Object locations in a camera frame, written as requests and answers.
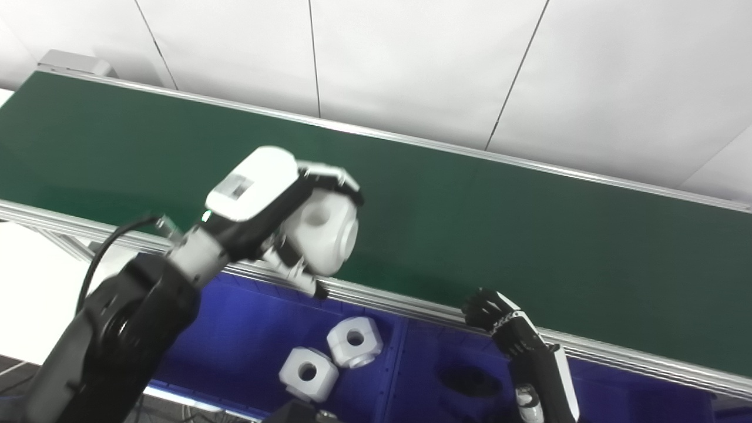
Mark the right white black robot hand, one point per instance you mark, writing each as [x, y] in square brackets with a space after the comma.
[529, 352]

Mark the green conveyor belt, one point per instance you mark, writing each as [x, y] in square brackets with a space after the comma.
[411, 305]
[499, 235]

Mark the aluminium conveyor leg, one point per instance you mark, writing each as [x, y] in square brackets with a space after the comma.
[67, 244]

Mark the grey conveyor motor housing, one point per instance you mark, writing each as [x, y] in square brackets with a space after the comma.
[76, 61]

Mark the black plastic part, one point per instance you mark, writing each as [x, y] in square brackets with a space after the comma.
[470, 382]

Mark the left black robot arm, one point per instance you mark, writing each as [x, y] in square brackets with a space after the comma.
[117, 335]

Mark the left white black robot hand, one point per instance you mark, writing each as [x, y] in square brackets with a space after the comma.
[252, 188]

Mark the blue bin with white parts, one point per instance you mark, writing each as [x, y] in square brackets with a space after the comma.
[235, 329]

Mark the white cube part with hole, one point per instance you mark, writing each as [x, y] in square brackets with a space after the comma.
[308, 376]
[329, 235]
[355, 343]

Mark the blue bin with black parts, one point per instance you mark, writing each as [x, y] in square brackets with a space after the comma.
[617, 393]

